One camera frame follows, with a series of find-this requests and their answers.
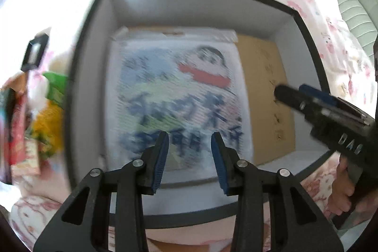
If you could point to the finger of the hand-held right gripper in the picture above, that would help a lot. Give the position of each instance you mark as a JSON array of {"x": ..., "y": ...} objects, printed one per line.
[
  {"x": 324, "y": 100},
  {"x": 292, "y": 97}
]

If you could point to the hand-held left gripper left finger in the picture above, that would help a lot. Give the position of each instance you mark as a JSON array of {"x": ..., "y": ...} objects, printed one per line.
[{"x": 159, "y": 163}]

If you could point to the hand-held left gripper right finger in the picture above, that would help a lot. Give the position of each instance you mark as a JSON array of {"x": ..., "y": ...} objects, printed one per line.
[{"x": 220, "y": 163}]

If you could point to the white cartoon print pouch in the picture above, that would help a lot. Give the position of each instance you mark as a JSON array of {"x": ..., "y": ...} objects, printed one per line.
[{"x": 177, "y": 86}]

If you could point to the black-rimmed cardboard box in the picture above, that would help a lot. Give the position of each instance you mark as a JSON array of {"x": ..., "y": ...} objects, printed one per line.
[{"x": 88, "y": 92}]

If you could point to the person's right hand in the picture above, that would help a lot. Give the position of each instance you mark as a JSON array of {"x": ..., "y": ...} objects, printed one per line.
[{"x": 341, "y": 190}]

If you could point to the brown cardboard sheet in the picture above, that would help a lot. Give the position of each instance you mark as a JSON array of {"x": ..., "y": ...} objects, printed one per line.
[{"x": 265, "y": 77}]

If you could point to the grey padded furniture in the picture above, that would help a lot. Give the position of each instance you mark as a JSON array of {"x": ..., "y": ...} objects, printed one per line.
[{"x": 354, "y": 4}]

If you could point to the green and yellow snack packet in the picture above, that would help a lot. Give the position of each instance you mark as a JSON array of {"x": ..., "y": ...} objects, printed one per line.
[{"x": 50, "y": 122}]

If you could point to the red snack packet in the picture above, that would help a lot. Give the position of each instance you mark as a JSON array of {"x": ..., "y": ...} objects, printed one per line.
[{"x": 25, "y": 145}]

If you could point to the small black rectangular frame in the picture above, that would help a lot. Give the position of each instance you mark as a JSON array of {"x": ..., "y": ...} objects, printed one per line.
[{"x": 25, "y": 60}]

